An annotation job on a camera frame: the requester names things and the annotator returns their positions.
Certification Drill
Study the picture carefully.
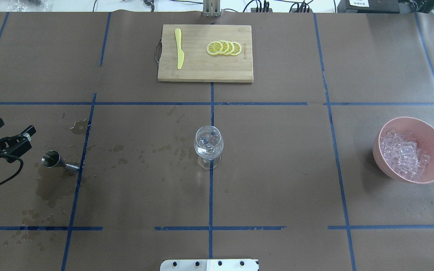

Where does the clear wine glass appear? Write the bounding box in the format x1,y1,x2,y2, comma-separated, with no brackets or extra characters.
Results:
194,125,224,170

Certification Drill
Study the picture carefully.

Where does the clear ice cubes pile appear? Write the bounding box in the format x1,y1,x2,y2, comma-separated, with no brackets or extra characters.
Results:
379,130,431,182

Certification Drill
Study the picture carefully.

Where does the yellow plastic knife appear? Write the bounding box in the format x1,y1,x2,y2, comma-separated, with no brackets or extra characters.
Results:
174,29,185,69

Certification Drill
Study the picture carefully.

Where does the bamboo cutting board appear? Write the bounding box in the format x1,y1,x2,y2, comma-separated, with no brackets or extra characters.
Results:
158,24,254,84

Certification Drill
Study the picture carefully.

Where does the lemon slice leftmost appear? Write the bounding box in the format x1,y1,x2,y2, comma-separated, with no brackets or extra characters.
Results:
206,41,224,55

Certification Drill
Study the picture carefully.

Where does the lemon slice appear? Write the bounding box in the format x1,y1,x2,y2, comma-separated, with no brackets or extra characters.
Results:
224,41,235,55
206,41,224,55
229,41,242,56
219,41,231,55

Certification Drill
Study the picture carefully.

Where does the lemon slice rightmost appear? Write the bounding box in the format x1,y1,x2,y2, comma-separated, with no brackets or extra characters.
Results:
229,41,242,56

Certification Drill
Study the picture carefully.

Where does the pink bowl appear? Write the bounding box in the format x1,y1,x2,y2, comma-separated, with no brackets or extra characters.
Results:
372,117,434,184

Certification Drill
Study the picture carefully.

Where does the aluminium frame post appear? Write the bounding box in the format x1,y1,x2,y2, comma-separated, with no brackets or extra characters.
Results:
203,0,222,17

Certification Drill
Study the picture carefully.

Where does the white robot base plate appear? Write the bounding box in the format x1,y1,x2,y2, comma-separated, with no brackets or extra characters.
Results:
160,259,260,271

